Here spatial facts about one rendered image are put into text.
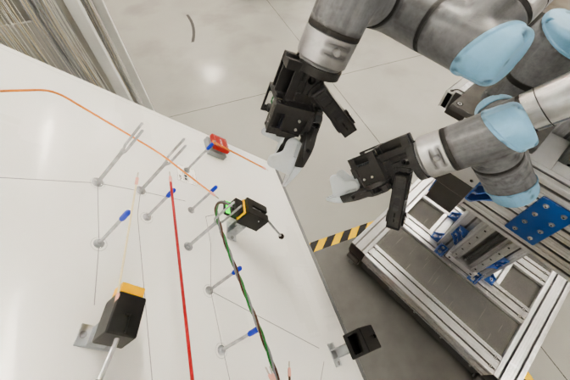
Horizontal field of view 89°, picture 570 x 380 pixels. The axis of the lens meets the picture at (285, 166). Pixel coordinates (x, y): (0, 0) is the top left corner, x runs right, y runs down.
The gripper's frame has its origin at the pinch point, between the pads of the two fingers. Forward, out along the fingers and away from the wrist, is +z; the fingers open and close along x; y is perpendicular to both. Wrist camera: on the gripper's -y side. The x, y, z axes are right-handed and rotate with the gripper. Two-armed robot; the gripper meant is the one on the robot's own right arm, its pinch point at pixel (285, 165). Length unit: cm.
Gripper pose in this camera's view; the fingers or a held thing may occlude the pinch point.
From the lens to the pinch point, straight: 54.4
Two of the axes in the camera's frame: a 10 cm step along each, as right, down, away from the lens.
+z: -3.5, 7.4, 5.8
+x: 1.8, 6.6, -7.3
